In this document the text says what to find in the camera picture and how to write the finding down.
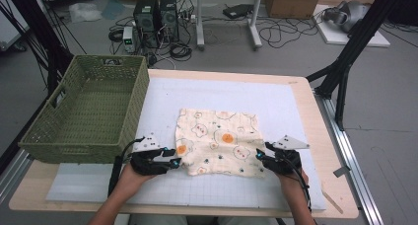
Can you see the white floor board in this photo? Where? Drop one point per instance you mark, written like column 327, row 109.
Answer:
column 335, row 37

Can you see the thin wooden stick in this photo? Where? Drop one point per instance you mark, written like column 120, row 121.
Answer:
column 332, row 201

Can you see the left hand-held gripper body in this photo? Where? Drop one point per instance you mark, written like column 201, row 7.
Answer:
column 148, row 162

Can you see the brown cardboard box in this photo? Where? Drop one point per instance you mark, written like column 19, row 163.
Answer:
column 292, row 3

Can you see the white cabinet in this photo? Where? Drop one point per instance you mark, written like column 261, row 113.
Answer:
column 10, row 27

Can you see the aluminium rail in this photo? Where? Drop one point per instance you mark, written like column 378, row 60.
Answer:
column 351, row 159
column 13, row 175

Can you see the clear plastic bag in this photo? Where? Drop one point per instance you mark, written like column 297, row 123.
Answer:
column 83, row 13

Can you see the grey metal bracket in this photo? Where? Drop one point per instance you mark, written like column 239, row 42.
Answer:
column 341, row 171

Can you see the teal floor sheet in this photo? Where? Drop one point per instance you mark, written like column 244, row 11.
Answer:
column 113, row 9

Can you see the black computer tower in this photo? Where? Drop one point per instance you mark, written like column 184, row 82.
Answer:
column 169, row 17
column 145, row 17

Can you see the black flat device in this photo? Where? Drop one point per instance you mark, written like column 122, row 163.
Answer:
column 238, row 11

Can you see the person's left hand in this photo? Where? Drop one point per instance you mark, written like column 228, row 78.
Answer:
column 133, row 182

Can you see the green woven basket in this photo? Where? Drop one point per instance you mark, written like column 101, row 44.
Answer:
column 92, row 103

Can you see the cream patterned cloth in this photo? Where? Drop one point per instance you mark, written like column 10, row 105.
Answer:
column 213, row 152

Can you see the white foam mat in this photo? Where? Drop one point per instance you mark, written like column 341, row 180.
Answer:
column 213, row 93

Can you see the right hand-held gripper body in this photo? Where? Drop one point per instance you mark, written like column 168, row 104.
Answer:
column 284, row 161

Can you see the black metal frame stand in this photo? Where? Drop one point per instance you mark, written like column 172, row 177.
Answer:
column 42, row 37
column 355, row 40

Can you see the white bench power supply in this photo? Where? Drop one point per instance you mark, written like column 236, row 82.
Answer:
column 128, row 39

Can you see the person's right hand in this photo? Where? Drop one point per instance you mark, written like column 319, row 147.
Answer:
column 294, row 182

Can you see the grey headset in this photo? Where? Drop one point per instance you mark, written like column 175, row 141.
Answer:
column 348, row 16

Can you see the white desk frame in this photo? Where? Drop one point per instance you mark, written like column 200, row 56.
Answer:
column 199, row 21

